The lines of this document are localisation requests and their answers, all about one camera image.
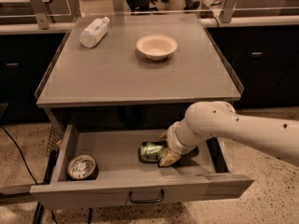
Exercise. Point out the grey metal post left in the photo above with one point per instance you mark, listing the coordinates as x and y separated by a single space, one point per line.
42 19

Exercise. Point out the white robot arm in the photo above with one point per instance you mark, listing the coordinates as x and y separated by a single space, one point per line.
203 120

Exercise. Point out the round tin in drawer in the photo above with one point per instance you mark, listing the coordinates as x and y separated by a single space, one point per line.
82 167

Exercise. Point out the black drawer handle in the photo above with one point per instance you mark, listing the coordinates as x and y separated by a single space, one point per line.
145 198

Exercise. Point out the grey metal post right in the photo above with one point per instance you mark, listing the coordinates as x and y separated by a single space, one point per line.
229 3

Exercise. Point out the white paper bowl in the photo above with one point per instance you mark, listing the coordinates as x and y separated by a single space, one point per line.
156 47

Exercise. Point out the grey cabinet with top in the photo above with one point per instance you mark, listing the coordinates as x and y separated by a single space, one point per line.
114 73

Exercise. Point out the wire mesh basket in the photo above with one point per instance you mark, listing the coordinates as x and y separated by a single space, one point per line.
54 142

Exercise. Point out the clear plastic water bottle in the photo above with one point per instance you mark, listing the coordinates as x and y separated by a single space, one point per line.
94 32

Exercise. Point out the crushed green soda can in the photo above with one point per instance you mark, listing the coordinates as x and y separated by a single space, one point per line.
151 151

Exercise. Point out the open grey top drawer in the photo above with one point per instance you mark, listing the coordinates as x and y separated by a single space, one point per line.
203 174

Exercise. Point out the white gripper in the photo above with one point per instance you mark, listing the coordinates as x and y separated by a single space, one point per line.
175 143

